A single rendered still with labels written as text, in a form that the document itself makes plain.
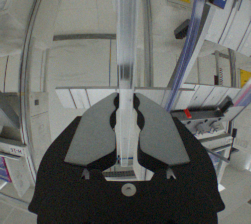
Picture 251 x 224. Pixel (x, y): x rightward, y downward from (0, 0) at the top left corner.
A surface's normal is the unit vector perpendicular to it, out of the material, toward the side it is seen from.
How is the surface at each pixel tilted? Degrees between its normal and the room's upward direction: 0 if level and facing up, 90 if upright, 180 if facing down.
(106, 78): 90
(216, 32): 43
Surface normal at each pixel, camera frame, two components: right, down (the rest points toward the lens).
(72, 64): 0.13, 0.04
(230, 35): 0.08, 0.76
